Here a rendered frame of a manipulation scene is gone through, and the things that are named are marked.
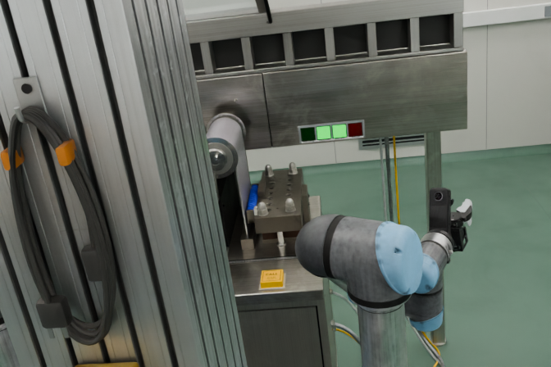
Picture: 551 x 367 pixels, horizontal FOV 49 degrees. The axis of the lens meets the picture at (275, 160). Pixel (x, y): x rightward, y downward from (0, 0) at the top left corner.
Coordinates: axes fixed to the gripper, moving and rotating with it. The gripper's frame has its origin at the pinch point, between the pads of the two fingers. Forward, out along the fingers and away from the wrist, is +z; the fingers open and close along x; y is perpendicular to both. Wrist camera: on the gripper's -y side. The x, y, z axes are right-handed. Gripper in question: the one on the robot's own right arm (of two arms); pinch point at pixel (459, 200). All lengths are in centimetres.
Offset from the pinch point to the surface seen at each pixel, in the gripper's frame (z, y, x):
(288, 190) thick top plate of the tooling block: 31, 11, -74
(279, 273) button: -6, 24, -59
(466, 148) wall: 307, 104, -92
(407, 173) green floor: 269, 107, -128
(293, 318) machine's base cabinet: -8, 39, -57
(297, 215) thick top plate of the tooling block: 14, 13, -60
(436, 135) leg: 86, 13, -34
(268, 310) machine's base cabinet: -11, 34, -63
